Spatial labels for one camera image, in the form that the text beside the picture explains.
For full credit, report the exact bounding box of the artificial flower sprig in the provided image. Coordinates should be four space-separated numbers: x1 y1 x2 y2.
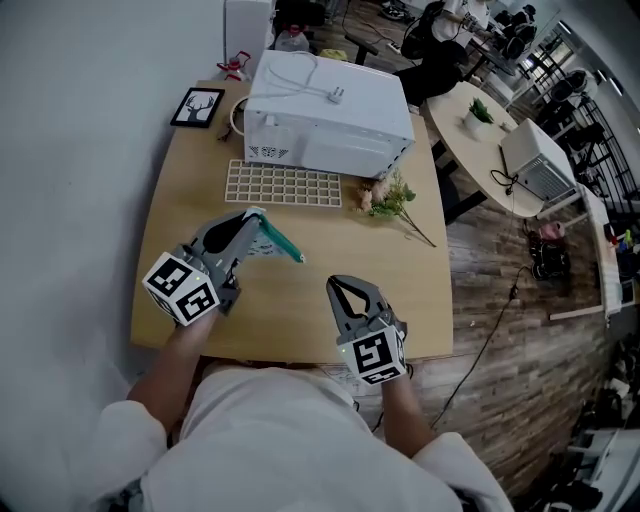
355 168 438 249

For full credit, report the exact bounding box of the clear large water bottle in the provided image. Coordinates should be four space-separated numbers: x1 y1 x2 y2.
273 27 311 54

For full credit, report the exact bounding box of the person's right forearm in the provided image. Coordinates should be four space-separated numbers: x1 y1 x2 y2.
382 379 436 459

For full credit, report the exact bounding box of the long white desk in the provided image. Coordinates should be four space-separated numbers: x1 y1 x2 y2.
549 184 626 329

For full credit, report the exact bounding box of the white power cord with plug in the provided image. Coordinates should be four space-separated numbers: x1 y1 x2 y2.
229 49 347 136

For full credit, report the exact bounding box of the person's white shirt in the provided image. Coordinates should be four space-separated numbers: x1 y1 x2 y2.
94 367 514 512

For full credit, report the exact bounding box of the small potted green plant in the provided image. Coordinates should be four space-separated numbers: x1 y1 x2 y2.
462 97 495 134

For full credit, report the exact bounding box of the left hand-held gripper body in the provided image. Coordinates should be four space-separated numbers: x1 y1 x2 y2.
142 239 241 329

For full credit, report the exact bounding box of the black appliance cable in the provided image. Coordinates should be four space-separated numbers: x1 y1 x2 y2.
489 168 519 197

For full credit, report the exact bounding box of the small white microwave oven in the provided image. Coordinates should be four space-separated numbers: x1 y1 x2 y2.
500 118 579 202

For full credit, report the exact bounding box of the white cabinet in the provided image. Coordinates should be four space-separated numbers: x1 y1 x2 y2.
223 0 276 66

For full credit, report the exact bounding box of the black framed deer picture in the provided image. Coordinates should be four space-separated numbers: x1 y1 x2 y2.
169 87 226 130

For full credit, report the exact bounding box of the round wooden table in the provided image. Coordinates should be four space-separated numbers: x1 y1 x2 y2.
422 80 584 226

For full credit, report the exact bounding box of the black floor cable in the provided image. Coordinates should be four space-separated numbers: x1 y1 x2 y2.
429 264 531 431

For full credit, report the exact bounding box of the person's left forearm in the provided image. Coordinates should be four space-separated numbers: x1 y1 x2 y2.
127 312 219 436

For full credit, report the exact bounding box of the black office chair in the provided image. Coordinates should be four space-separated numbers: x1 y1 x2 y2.
394 39 469 106

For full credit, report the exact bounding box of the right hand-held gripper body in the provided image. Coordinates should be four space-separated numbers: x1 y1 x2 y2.
335 307 407 387

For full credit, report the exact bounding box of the red handled water bottle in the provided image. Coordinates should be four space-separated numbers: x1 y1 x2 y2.
216 50 253 82

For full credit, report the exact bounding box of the white grid tray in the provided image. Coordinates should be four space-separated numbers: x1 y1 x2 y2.
224 158 343 209

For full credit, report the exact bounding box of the black bag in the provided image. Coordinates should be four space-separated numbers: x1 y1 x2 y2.
529 242 571 281

